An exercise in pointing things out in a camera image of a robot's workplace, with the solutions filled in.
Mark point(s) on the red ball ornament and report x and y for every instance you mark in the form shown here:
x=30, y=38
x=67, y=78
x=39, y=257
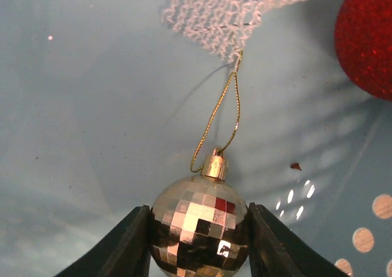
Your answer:
x=362, y=40

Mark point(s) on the white mesh net ornament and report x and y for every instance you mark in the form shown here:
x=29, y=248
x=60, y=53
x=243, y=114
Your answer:
x=221, y=27

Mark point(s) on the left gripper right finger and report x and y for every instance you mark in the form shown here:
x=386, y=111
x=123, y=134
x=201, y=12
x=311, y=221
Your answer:
x=278, y=252

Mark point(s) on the blue plastic basket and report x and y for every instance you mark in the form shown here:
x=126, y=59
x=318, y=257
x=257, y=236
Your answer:
x=102, y=107

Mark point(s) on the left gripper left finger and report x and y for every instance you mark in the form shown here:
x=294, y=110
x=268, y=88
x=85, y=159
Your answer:
x=122, y=252

